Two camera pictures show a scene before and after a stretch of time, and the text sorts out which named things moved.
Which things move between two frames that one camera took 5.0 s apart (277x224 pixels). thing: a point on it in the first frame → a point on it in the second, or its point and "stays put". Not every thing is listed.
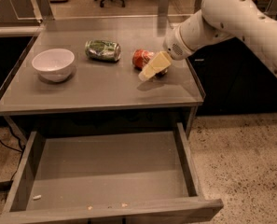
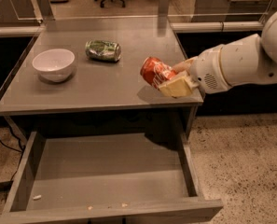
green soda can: x=105 y=50 stays put
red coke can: x=141 y=57 → x=154 y=72
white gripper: x=173 y=46 → x=207 y=69
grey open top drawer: x=136 y=177 stays put
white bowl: x=55 y=64 stays put
